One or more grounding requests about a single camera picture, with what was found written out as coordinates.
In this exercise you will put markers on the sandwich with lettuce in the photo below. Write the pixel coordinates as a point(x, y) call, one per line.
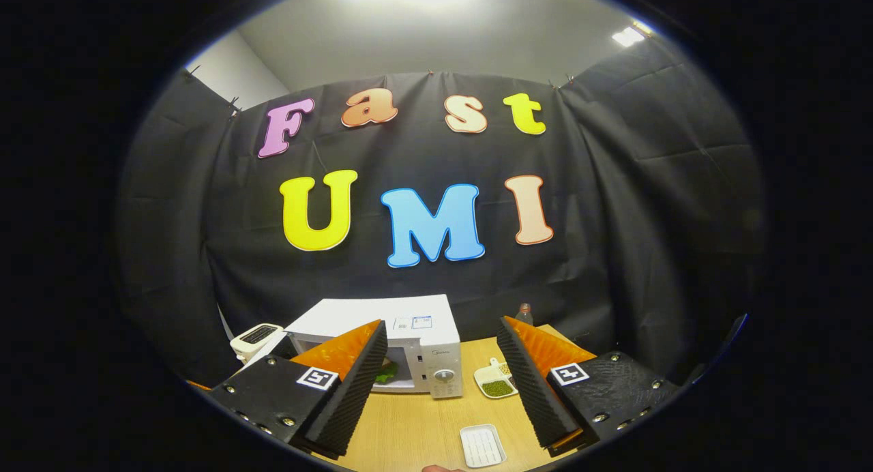
point(387, 373)

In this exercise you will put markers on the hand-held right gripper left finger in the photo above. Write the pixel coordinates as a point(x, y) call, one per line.
point(349, 404)

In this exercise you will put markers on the white microwave oven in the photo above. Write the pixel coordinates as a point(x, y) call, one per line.
point(368, 312)

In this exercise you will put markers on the small ceiling light panel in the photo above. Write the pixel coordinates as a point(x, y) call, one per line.
point(629, 36)

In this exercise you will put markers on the clear plastic water bottle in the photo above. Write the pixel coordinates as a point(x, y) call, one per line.
point(524, 315)

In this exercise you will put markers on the small white rectangular tray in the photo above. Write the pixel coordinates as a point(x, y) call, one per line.
point(483, 446)

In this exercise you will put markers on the white divided dish with beans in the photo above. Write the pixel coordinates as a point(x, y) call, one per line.
point(496, 389)

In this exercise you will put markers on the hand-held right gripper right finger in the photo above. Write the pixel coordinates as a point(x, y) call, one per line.
point(530, 397)

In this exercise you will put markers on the black backdrop cloth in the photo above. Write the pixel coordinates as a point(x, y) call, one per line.
point(239, 254)

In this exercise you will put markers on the white toaster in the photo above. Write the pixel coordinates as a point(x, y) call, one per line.
point(256, 335)

